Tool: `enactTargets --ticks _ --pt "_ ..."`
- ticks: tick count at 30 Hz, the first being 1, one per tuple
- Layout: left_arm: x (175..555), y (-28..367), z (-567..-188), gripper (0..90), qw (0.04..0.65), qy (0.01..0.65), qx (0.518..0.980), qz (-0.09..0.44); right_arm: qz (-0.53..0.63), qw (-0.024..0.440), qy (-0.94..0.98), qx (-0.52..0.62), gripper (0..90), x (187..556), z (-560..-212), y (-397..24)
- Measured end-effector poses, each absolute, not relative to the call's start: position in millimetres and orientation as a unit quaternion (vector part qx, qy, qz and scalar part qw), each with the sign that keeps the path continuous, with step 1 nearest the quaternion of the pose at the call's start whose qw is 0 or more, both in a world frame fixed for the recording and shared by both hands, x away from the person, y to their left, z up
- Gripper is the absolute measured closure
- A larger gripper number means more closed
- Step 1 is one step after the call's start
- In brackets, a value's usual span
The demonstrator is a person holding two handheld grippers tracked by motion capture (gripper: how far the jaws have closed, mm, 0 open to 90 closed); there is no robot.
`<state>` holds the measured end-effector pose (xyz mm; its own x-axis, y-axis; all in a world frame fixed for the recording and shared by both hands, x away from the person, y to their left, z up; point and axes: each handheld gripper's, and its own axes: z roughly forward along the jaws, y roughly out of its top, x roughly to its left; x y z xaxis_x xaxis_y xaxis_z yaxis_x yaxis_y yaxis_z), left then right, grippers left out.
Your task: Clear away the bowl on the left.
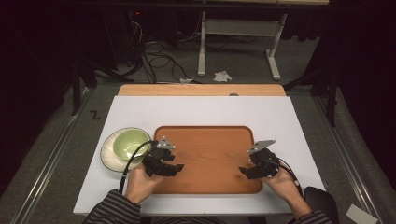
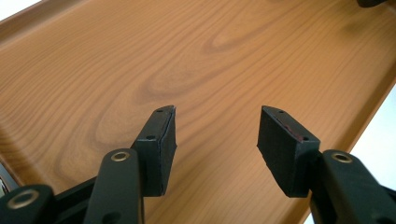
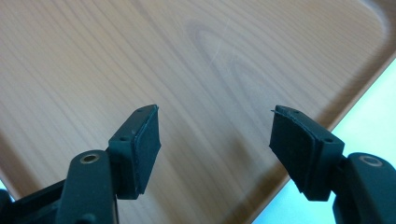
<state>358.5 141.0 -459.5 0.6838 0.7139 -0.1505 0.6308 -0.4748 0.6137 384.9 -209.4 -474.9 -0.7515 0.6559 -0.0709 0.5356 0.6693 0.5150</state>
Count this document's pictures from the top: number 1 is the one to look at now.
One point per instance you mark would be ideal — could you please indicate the black stand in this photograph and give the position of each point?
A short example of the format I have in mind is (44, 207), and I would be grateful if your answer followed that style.
(76, 87)
(332, 93)

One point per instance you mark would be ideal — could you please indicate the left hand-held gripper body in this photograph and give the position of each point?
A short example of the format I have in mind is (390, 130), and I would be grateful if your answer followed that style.
(155, 155)

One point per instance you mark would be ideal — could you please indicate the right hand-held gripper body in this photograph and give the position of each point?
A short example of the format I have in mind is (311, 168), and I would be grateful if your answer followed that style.
(268, 163)

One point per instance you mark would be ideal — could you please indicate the wooden tray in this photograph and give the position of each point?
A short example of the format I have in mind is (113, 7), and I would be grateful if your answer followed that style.
(208, 155)

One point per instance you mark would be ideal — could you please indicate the large crumpled white paper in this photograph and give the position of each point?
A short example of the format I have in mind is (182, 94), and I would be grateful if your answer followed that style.
(222, 76)

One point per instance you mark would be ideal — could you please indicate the flat white paper sheet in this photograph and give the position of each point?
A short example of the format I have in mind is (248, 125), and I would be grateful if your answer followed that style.
(361, 215)

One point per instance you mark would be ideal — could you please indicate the white board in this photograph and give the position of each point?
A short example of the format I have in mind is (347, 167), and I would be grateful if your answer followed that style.
(202, 110)

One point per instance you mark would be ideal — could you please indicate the small crumpled white paper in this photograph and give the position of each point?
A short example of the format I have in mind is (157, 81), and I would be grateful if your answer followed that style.
(186, 80)

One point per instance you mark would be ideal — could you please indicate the person's striped clothing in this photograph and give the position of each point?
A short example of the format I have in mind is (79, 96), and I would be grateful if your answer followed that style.
(190, 220)

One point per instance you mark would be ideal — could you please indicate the white ribbed plate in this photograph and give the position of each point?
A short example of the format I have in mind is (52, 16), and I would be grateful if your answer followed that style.
(107, 155)

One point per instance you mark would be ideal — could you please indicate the black chair seat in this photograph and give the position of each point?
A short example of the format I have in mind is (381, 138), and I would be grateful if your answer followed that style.
(322, 202)

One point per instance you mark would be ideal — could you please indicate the metal floor rail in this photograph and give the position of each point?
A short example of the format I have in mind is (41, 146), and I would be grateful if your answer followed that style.
(49, 165)
(345, 155)

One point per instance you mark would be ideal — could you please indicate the white metal desk frame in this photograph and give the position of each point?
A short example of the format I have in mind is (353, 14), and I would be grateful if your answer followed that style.
(239, 27)

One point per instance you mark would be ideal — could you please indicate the person's right hand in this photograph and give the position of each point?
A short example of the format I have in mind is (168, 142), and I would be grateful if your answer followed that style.
(281, 185)

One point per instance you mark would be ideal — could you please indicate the green bowl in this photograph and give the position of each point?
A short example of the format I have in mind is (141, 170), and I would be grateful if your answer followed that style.
(130, 143)

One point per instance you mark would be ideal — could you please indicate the wooden table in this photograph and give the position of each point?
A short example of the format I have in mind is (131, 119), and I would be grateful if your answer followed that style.
(199, 89)

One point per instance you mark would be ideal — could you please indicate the person's left hand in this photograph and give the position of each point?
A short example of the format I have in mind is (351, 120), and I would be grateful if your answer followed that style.
(140, 185)

